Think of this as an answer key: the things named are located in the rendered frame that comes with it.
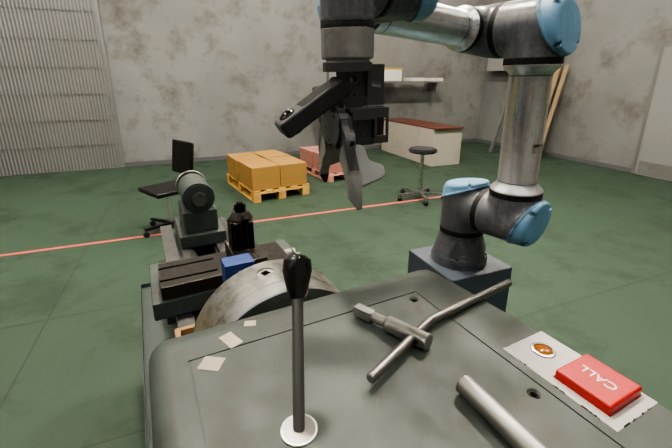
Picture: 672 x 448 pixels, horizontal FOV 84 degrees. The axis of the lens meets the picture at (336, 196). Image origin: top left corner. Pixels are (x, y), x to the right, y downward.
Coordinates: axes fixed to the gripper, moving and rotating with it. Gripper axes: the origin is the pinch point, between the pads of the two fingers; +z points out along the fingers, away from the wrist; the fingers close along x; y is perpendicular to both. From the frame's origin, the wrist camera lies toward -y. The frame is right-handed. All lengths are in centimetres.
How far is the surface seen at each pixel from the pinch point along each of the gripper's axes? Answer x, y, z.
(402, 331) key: -18.3, 2.1, 12.9
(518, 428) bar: -34.7, 4.6, 12.0
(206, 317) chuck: 8.9, -22.1, 23.1
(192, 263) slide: 75, -27, 46
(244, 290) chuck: 6.9, -15.1, 17.9
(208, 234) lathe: 113, -20, 52
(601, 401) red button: -34.6, 15.9, 13.5
